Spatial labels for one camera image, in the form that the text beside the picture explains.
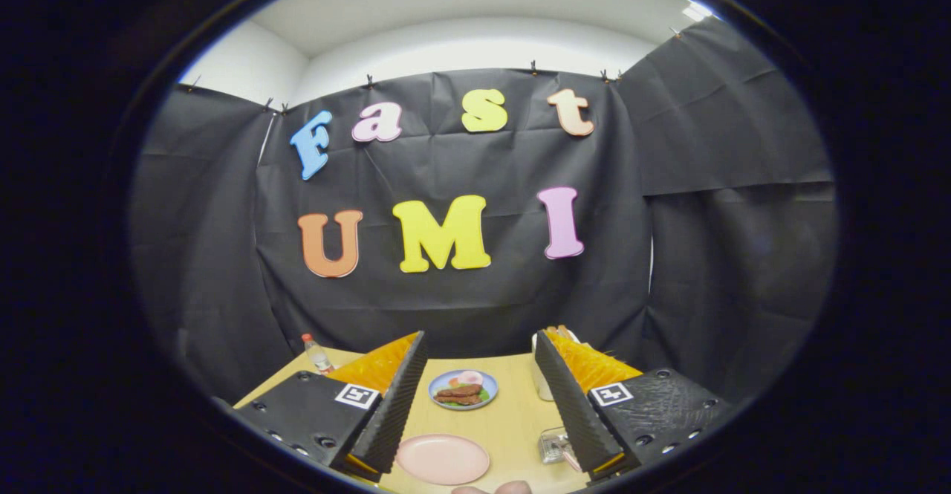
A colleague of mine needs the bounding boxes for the blue plate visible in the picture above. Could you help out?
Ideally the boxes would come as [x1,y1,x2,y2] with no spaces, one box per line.
[429,369,499,411]

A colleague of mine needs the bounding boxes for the pink plate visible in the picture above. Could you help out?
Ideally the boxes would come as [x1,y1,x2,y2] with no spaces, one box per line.
[395,434,491,487]

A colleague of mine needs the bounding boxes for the clear square tray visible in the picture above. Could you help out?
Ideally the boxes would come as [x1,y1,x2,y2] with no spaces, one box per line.
[539,426,573,466]

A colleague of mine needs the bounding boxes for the white toaster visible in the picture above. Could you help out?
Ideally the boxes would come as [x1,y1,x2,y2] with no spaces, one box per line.
[530,333,555,403]

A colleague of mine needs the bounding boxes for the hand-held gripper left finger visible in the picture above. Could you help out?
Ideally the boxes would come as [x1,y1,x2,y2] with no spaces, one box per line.
[232,331,429,482]

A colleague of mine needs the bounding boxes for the clear bottle with red cap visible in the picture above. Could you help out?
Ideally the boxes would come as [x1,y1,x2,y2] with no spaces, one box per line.
[301,333,335,374]

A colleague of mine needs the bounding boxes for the row of black cloth clips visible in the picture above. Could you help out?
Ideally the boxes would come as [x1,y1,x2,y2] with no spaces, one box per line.
[186,26,683,114]

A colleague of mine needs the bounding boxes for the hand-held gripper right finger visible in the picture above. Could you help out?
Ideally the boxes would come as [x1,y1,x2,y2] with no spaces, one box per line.
[533,328,733,484]

